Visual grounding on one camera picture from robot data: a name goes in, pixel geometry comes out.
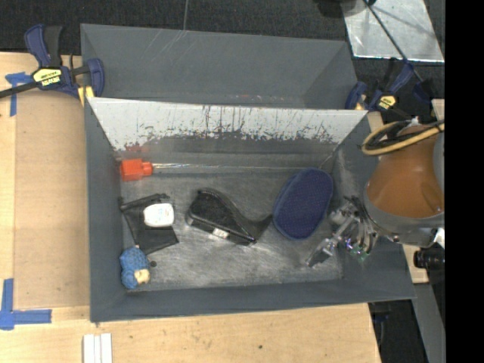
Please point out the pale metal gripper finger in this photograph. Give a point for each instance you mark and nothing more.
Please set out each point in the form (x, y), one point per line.
(323, 257)
(318, 249)

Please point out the dark blue oval sponge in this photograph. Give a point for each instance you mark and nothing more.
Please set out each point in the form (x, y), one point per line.
(302, 204)

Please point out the grey metal bin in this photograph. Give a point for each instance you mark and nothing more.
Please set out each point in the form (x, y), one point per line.
(227, 263)

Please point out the small white plastic device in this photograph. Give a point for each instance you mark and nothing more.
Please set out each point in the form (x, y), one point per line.
(159, 215)

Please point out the black cloth pouch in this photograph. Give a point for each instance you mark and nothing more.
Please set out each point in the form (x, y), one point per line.
(151, 236)

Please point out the blue toy animal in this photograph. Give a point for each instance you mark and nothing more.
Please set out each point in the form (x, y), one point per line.
(132, 267)

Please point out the clear tube with red cap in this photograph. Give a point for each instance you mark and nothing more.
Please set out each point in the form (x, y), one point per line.
(133, 169)

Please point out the pale wood board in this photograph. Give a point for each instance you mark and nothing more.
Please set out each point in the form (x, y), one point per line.
(49, 202)

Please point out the black cylinder on white bracket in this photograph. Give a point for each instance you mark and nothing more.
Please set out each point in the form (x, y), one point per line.
(429, 257)

